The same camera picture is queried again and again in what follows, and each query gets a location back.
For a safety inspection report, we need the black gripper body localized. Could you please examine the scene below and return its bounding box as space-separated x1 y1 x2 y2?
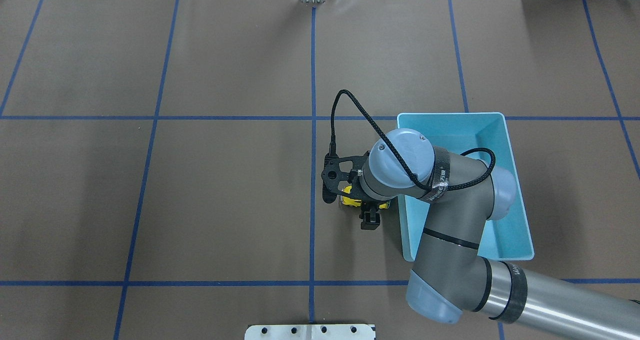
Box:
321 151 382 211

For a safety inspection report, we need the yellow beetle toy car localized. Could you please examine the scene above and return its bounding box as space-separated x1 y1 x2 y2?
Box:
340 184 391 211

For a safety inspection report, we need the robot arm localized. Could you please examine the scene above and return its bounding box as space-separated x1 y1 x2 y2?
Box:
321 128 640 340

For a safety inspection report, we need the light blue plastic bin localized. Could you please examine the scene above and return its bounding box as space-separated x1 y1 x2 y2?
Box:
397 112 535 261

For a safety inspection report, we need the brown paper table mat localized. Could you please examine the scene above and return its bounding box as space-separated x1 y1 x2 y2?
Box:
1 0 639 340

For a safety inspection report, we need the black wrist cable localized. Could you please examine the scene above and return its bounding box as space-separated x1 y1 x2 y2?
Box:
328 89 497 193

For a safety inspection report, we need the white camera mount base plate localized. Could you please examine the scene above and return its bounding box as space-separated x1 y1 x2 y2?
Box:
244 324 377 340

